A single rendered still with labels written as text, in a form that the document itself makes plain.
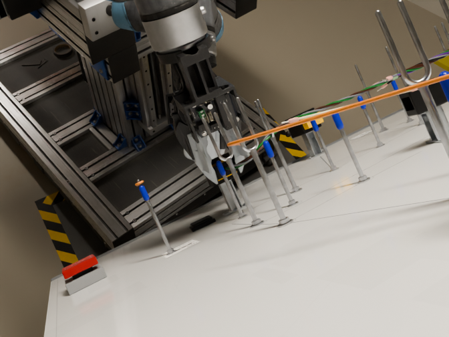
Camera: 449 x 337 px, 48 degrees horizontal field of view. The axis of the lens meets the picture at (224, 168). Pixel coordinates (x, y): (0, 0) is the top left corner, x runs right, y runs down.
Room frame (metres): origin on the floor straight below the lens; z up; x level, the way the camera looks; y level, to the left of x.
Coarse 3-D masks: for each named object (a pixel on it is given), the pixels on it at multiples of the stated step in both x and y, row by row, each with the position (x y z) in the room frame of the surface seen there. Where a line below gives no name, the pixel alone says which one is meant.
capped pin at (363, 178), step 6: (336, 114) 0.40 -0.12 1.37; (336, 120) 0.40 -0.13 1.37; (336, 126) 0.39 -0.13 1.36; (342, 126) 0.39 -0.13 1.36; (342, 132) 0.39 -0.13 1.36; (348, 144) 0.38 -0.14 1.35; (348, 150) 0.37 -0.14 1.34; (354, 156) 0.37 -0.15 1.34; (354, 162) 0.36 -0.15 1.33; (360, 168) 0.36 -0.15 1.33; (360, 174) 0.35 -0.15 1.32; (360, 180) 0.35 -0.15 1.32; (366, 180) 0.34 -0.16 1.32
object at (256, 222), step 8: (216, 120) 0.42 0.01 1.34; (208, 128) 0.41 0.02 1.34; (224, 136) 0.40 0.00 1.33; (216, 152) 0.38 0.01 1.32; (232, 152) 0.39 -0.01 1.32; (224, 160) 0.38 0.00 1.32; (232, 160) 0.38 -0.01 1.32; (232, 168) 0.37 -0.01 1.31; (240, 184) 0.36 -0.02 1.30; (248, 200) 0.34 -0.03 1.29; (248, 208) 0.34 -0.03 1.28; (256, 216) 0.33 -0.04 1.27; (256, 224) 0.32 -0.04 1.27
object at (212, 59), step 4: (212, 56) 0.71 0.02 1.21; (212, 60) 0.70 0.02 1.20; (212, 64) 0.71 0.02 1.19; (172, 80) 0.67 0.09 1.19; (172, 84) 0.66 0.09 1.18; (172, 88) 0.66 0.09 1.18; (168, 96) 0.65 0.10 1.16; (168, 100) 0.65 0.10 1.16; (168, 104) 0.64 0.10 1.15; (168, 108) 0.64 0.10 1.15; (168, 112) 0.63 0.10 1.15; (168, 116) 0.62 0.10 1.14; (168, 120) 0.62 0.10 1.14; (172, 120) 0.62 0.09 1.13
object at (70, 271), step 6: (84, 258) 0.37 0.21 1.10; (90, 258) 0.35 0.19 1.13; (72, 264) 0.36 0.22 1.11; (78, 264) 0.34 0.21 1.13; (84, 264) 0.34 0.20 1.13; (90, 264) 0.34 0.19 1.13; (96, 264) 0.35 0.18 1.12; (66, 270) 0.33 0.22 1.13; (72, 270) 0.33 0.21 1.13; (78, 270) 0.33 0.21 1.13; (84, 270) 0.34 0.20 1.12; (90, 270) 0.34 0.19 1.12; (66, 276) 0.33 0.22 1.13; (72, 276) 0.33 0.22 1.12; (78, 276) 0.33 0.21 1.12
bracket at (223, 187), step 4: (220, 184) 0.48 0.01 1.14; (224, 184) 0.49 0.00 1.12; (232, 184) 0.48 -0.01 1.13; (220, 188) 0.48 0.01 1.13; (224, 188) 0.49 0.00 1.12; (232, 188) 0.49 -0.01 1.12; (224, 192) 0.47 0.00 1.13; (228, 192) 0.48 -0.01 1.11; (236, 192) 0.47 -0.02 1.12; (224, 196) 0.47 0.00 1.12; (228, 196) 0.48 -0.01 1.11; (236, 196) 0.47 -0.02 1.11; (228, 200) 0.46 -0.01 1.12; (232, 200) 0.47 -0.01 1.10; (240, 200) 0.46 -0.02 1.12; (228, 204) 0.46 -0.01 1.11; (232, 204) 0.47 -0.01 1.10; (240, 204) 0.46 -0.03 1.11; (244, 204) 0.46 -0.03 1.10; (232, 208) 0.46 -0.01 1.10; (236, 208) 0.46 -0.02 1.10; (224, 212) 0.45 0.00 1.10; (228, 212) 0.45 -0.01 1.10; (232, 212) 0.45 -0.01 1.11
